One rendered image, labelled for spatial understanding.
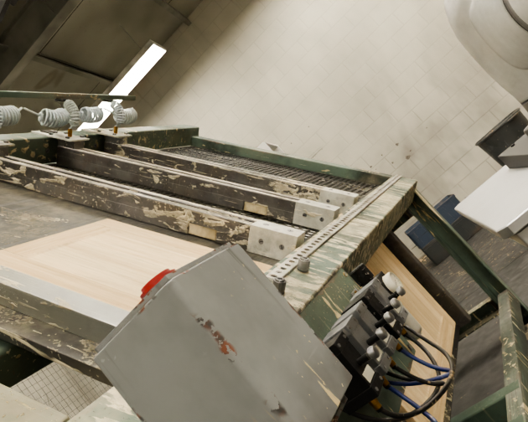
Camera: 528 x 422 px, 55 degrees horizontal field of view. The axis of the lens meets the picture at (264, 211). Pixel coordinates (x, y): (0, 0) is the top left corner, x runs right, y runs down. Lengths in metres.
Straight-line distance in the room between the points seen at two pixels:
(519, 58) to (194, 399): 0.63
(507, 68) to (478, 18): 0.09
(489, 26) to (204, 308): 0.59
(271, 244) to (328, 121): 5.20
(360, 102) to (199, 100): 2.11
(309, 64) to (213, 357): 6.20
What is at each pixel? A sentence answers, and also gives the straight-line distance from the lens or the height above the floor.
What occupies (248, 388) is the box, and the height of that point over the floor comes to 0.82.
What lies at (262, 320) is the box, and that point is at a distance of 0.43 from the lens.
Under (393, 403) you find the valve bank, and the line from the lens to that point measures 0.96.
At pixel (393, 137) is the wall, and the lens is 6.29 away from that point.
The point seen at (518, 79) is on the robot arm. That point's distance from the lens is 0.85.
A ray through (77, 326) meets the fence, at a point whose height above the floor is 1.02.
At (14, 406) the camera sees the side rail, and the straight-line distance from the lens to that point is 0.64.
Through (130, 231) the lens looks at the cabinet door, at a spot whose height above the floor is 1.20.
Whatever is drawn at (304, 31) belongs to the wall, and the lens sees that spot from 6.64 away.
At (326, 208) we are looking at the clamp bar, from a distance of 1.51.
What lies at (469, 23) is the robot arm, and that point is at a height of 0.97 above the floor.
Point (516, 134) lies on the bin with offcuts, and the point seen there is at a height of 0.48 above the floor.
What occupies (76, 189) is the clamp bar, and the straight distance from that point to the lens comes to 1.53.
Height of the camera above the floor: 0.87
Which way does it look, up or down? 8 degrees up
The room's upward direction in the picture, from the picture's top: 41 degrees counter-clockwise
